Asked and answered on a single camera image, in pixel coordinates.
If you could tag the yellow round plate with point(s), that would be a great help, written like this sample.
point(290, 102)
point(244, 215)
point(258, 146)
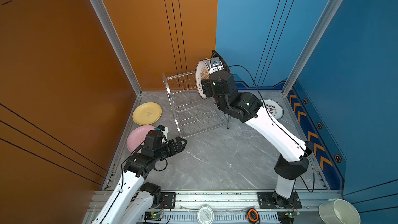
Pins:
point(147, 113)

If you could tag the white bucket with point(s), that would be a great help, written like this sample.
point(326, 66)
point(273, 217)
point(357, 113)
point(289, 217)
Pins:
point(339, 212)

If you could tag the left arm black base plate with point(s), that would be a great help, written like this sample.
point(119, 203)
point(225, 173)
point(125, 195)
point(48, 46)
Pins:
point(168, 199)

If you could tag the white plate black characters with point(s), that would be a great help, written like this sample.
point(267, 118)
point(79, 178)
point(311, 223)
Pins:
point(274, 108)

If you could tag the orange black tape measure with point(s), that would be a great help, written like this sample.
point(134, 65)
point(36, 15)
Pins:
point(253, 216)

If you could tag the black floral square plate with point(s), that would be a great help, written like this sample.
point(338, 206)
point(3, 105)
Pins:
point(214, 54)

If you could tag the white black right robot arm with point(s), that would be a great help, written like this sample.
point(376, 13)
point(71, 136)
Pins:
point(249, 109)

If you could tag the white round lid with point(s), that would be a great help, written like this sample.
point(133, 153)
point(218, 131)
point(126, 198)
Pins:
point(205, 215)

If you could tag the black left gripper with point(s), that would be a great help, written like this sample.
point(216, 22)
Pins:
point(174, 150)

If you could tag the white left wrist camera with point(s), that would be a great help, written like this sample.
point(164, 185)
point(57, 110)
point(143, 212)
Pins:
point(162, 129)

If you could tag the green circuit board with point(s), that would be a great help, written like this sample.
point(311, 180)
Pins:
point(153, 217)

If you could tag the steel wire dish rack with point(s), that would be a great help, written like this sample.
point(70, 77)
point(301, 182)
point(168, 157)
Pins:
point(193, 114)

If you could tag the pink round plate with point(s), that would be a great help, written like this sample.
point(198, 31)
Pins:
point(137, 136)

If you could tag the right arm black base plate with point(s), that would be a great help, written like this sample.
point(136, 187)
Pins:
point(269, 200)

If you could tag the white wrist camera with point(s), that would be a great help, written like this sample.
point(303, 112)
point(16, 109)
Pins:
point(215, 65)
point(162, 129)

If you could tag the white plate orange sunburst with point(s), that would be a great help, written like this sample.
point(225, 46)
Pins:
point(202, 72)

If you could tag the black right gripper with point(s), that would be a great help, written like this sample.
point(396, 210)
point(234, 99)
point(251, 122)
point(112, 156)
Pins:
point(207, 85)

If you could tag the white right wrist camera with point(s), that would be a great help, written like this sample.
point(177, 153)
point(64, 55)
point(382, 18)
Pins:
point(215, 65)

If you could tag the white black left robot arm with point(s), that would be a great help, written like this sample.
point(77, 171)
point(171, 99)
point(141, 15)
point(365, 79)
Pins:
point(132, 196)

